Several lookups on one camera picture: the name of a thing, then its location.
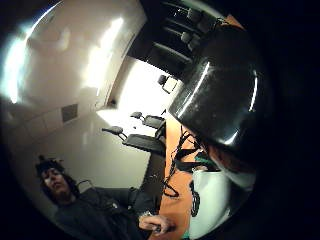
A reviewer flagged black looped cable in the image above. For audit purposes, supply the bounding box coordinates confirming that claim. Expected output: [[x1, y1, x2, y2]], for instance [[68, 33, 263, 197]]
[[162, 130, 194, 198]]

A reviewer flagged the person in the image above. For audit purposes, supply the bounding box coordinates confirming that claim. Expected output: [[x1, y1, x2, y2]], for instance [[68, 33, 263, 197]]
[[34, 154, 161, 240]]

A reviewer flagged black coiled cable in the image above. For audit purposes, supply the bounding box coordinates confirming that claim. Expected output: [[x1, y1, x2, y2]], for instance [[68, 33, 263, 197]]
[[189, 179, 202, 218]]

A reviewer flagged dark wall vent panel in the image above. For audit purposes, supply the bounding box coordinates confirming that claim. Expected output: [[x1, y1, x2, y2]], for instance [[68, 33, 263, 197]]
[[61, 103, 79, 123]]

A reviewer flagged row of grey chairs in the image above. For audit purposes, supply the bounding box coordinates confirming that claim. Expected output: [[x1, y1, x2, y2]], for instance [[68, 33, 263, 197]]
[[179, 7, 218, 53]]

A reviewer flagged green object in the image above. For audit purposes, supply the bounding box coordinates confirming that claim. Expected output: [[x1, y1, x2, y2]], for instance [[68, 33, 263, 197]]
[[194, 153, 218, 170]]

